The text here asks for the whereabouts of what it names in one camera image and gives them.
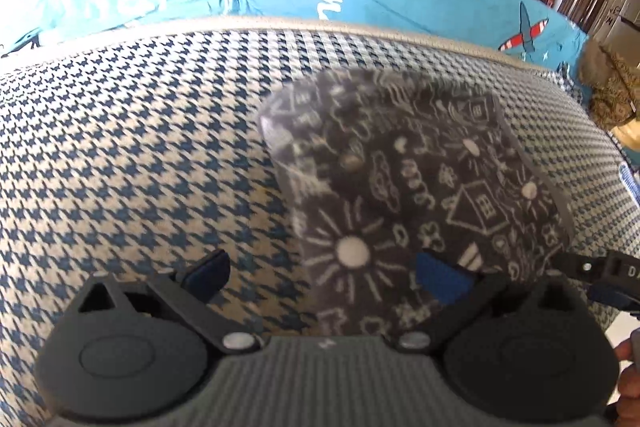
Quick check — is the grey doodle-print fleece jacket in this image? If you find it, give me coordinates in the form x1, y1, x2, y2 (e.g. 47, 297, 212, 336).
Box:
257, 66, 576, 340

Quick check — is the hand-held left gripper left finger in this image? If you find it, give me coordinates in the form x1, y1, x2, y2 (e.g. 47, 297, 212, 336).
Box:
65, 249, 263, 354

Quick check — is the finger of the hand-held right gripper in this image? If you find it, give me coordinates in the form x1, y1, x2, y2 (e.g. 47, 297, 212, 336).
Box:
547, 251, 608, 280

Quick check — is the person's right hand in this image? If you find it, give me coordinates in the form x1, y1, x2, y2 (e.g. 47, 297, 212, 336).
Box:
611, 338, 640, 427

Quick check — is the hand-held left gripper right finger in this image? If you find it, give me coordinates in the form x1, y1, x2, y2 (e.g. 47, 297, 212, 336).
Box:
397, 249, 601, 354

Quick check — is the beige patterned cushion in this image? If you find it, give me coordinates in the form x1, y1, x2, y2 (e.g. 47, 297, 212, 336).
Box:
579, 41, 640, 134

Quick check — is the white appliance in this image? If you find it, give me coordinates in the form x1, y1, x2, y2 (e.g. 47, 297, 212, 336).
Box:
595, 0, 640, 50

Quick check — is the houndstooth sofa cover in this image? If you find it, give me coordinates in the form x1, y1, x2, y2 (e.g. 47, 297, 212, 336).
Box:
0, 17, 640, 427

